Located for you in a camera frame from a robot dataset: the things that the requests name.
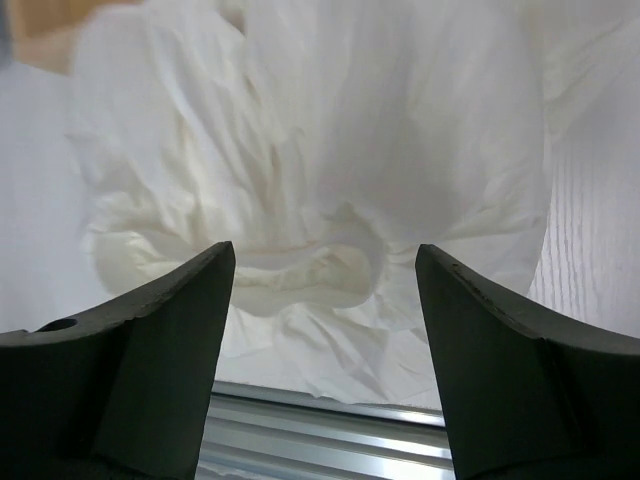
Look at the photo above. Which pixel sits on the aluminium mounting rail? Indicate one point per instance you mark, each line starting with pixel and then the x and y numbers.
pixel 261 433

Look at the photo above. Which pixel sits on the white ruffled skirt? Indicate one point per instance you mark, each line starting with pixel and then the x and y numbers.
pixel 327 141

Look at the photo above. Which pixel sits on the wooden clothes rack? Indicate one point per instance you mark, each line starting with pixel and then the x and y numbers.
pixel 43 32

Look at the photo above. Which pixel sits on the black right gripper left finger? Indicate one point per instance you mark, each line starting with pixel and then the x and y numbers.
pixel 122 390

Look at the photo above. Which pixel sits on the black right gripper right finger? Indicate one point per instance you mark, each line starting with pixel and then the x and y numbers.
pixel 526 392

